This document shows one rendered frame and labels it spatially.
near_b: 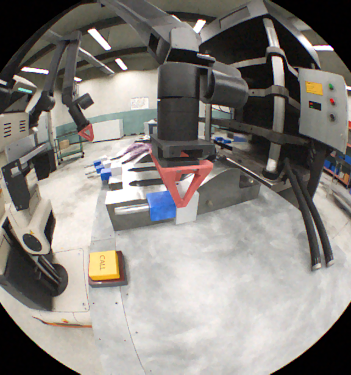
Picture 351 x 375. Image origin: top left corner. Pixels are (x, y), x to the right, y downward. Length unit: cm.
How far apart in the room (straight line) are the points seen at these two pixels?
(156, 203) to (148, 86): 754
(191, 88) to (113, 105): 774
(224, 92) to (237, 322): 36
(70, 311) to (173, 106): 100
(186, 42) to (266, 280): 43
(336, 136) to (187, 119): 73
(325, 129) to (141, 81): 754
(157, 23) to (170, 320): 46
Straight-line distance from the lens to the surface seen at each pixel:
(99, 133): 728
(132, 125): 768
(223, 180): 42
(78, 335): 127
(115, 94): 793
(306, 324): 39
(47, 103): 76
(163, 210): 23
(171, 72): 19
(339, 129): 81
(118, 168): 50
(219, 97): 21
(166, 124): 19
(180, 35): 22
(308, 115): 86
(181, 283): 30
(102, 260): 31
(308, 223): 48
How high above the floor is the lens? 108
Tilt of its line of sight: 29 degrees down
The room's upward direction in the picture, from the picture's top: straight up
